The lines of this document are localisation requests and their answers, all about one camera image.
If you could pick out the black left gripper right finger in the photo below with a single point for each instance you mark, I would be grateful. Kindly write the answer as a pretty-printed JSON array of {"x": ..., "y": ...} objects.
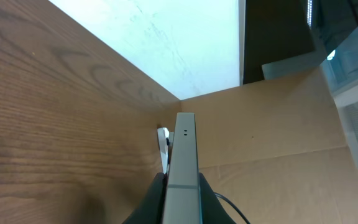
[{"x": 212, "y": 210}]

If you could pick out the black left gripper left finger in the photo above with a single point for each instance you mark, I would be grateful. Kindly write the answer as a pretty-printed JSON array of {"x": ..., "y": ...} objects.
[{"x": 150, "y": 210}]

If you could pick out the white power strip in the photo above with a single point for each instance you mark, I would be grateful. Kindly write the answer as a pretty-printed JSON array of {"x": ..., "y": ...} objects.
[{"x": 165, "y": 144}]

